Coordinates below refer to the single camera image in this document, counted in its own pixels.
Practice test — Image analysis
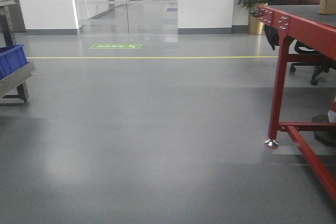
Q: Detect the grey metal rack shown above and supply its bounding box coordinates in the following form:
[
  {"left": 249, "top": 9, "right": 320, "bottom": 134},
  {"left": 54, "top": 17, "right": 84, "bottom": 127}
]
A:
[{"left": 1, "top": 0, "right": 35, "bottom": 102}]

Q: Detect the glass double door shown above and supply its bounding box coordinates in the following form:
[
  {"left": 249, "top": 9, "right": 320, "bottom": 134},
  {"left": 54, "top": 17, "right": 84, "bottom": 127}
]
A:
[{"left": 75, "top": 0, "right": 178, "bottom": 34}]

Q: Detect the red metal conveyor table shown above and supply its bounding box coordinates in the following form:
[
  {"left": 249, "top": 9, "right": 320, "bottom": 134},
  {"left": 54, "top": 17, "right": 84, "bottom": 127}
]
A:
[{"left": 257, "top": 6, "right": 335, "bottom": 199}]

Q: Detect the gold plant pot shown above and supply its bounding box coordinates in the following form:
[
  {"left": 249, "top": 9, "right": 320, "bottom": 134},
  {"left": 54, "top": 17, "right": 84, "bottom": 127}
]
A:
[{"left": 248, "top": 3, "right": 267, "bottom": 35}]

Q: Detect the black office chair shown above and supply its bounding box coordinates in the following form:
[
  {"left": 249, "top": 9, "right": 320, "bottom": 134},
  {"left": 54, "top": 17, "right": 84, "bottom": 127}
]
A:
[{"left": 265, "top": 0, "right": 335, "bottom": 86}]

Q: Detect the dark grey conveyor belt mat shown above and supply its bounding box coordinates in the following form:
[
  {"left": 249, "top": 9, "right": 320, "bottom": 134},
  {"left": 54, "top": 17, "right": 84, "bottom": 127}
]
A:
[{"left": 269, "top": 5, "right": 336, "bottom": 27}]

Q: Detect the blue plastic bin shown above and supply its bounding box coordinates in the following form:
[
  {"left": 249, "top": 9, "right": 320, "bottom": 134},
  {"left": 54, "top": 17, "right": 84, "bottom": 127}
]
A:
[{"left": 0, "top": 44, "right": 28, "bottom": 79}]

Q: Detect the green floor sign sticker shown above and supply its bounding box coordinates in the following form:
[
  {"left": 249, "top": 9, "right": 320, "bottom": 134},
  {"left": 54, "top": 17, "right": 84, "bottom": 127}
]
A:
[{"left": 90, "top": 44, "right": 142, "bottom": 49}]

